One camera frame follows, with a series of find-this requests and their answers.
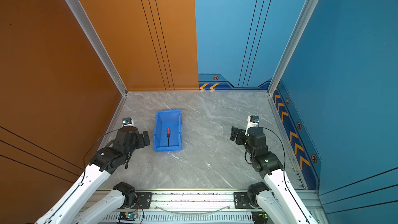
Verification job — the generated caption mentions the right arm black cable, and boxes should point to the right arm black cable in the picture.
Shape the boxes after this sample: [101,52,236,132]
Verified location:
[259,127,287,194]

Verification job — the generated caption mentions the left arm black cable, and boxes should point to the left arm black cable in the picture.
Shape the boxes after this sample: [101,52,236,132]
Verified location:
[82,129,120,175]

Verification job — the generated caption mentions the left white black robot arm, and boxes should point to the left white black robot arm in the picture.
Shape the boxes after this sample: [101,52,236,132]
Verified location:
[37,125,150,224]

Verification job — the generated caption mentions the right aluminium corner post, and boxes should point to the right aluminium corner post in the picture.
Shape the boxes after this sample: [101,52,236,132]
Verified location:
[267,0,319,96]

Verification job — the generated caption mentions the red handled screwdriver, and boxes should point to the red handled screwdriver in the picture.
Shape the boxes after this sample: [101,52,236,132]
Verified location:
[167,128,171,146]

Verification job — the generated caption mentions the grey cable on rail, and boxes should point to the grey cable on rail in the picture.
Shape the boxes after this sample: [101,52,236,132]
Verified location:
[153,203,232,215]

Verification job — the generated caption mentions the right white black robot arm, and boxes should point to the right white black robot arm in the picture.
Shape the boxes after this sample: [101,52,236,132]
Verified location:
[230,127,317,224]

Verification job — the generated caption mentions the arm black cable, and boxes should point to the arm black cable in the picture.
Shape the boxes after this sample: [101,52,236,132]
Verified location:
[82,129,120,175]
[259,127,287,194]

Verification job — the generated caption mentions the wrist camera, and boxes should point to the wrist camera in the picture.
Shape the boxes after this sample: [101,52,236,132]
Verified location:
[245,115,260,136]
[122,117,134,127]

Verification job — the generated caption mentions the right circuit board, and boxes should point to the right circuit board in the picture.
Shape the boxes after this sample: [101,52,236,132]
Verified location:
[251,212,268,224]

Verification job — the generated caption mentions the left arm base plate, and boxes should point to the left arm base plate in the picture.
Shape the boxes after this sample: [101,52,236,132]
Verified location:
[121,192,153,211]

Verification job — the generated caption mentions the left aluminium corner post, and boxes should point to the left aluminium corner post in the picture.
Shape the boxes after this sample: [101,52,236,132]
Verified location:
[65,0,128,96]

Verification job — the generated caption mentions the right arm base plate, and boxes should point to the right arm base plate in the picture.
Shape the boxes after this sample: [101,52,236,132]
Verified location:
[233,191,258,209]

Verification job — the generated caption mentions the circuit board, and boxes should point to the circuit board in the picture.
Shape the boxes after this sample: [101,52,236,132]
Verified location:
[118,212,139,222]
[251,212,268,224]

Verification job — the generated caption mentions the left circuit board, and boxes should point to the left circuit board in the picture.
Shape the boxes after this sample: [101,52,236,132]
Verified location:
[118,212,139,222]

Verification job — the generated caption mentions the aluminium front rail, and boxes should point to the aluminium front rail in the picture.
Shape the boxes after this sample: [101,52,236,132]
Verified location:
[100,189,265,224]

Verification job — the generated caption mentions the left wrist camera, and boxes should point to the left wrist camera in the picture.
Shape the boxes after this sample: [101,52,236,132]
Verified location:
[122,117,134,127]

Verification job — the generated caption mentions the blue plastic bin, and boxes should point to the blue plastic bin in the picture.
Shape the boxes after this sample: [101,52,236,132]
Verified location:
[152,110,182,152]

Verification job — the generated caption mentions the aluminium corner post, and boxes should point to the aluminium corner post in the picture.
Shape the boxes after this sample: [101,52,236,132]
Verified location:
[267,0,319,96]
[65,0,128,96]

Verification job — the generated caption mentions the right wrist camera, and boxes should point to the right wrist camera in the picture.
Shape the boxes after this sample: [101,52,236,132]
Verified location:
[245,115,260,136]

